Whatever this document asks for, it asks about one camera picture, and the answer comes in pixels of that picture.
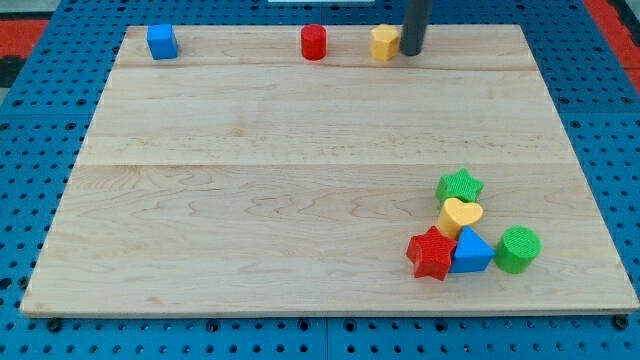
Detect yellow hexagon block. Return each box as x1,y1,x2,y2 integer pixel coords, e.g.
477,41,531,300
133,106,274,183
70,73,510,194
370,24,400,61

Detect blue cube block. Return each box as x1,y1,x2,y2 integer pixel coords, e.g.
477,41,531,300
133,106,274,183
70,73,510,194
146,24,178,60

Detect green cylinder block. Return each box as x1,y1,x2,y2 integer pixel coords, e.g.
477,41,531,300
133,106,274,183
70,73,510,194
494,225,542,274

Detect yellow heart block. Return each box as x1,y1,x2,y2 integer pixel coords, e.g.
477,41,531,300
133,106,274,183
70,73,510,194
437,198,484,239

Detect blue triangle block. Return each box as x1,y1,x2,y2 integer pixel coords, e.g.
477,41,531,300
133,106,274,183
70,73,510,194
449,226,495,273

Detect wooden board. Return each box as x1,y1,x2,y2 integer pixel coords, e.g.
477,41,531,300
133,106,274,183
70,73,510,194
21,25,639,318

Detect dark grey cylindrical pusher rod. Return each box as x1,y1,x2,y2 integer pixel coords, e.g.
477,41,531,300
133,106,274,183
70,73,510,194
399,0,433,56

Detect red cylinder block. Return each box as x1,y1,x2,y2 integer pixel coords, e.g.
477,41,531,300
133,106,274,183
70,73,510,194
301,24,327,61

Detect red star block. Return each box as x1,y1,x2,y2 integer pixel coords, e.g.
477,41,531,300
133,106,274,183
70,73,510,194
406,226,457,281

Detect green star block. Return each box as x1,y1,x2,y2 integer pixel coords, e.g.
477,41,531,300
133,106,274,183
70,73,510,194
435,168,484,203

